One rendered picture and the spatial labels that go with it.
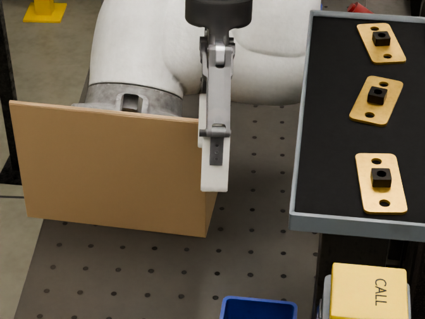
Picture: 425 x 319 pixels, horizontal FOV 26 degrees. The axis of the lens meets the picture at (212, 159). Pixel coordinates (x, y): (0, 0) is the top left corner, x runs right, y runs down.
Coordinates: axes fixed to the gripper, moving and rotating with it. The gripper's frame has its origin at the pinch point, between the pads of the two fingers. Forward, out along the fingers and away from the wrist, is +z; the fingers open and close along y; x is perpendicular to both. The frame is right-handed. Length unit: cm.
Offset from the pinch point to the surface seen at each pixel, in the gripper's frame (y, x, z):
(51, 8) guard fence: 241, 49, 37
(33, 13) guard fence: 242, 56, 39
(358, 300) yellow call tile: -39.4, -9.8, -4.1
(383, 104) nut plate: -14.1, -16.3, -11.9
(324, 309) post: -37.7, -7.4, -2.3
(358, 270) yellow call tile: -36.1, -10.2, -5.0
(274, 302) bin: 4.4, -9.3, 22.1
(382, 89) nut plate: -13.0, -16.2, -13.2
